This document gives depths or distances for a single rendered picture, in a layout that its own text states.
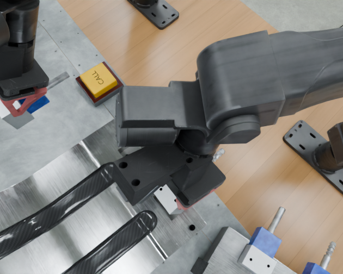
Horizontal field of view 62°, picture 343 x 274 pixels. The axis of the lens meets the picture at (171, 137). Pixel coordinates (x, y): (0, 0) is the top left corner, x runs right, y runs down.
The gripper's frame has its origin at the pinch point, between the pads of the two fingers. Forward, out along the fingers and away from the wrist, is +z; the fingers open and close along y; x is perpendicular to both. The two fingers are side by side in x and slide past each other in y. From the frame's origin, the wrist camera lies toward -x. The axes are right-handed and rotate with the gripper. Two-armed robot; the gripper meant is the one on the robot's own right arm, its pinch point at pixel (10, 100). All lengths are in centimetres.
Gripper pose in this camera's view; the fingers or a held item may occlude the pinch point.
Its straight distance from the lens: 55.5
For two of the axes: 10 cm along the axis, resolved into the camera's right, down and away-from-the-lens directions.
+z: -4.2, 5.6, 7.1
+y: 6.2, 7.5, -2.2
